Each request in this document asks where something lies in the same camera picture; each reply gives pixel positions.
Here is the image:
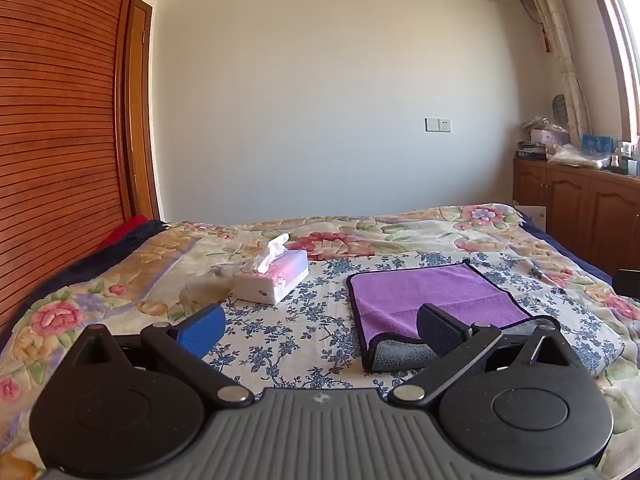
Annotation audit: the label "blue box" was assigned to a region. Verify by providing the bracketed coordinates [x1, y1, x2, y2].
[581, 133, 614, 156]

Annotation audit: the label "white cardboard box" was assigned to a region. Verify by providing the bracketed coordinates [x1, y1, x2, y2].
[520, 205, 547, 234]

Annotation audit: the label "wooden cabinet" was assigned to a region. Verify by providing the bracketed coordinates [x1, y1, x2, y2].
[512, 157, 640, 276]

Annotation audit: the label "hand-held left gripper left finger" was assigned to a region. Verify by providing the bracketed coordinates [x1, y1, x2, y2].
[67, 304, 255, 406]

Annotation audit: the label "stack of books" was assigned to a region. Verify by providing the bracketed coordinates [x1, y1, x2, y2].
[517, 141, 549, 162]

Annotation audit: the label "blue floral bed sheet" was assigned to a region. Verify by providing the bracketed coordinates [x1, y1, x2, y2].
[200, 250, 626, 396]

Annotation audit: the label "dark blue blanket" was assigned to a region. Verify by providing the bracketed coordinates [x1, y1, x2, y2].
[10, 219, 171, 331]

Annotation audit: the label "white and pink tissue box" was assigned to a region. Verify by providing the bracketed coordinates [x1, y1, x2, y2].
[233, 233, 309, 306]

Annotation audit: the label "red cloth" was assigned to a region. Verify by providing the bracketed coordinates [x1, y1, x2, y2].
[97, 215, 151, 251]

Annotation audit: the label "patterned curtain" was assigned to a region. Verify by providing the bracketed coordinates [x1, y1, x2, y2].
[515, 0, 593, 146]

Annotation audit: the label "clear plastic bag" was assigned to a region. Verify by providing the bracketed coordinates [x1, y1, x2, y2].
[547, 144, 608, 169]

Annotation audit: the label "floral quilt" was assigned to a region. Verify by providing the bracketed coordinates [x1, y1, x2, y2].
[0, 203, 640, 480]

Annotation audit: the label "wooden louvered wardrobe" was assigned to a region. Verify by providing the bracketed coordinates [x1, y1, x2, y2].
[0, 0, 161, 356]

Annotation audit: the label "purple towel with grey back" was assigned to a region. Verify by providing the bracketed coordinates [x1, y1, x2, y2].
[346, 259, 562, 372]

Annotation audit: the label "wooden window frame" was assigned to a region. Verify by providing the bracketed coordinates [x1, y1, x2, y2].
[582, 0, 640, 142]

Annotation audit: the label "black object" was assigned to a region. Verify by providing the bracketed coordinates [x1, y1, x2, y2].
[612, 269, 640, 302]

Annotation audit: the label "small bottles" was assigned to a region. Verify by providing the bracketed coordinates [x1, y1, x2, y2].
[611, 140, 640, 177]

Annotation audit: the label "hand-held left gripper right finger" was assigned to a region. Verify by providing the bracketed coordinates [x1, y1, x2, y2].
[389, 303, 576, 408]

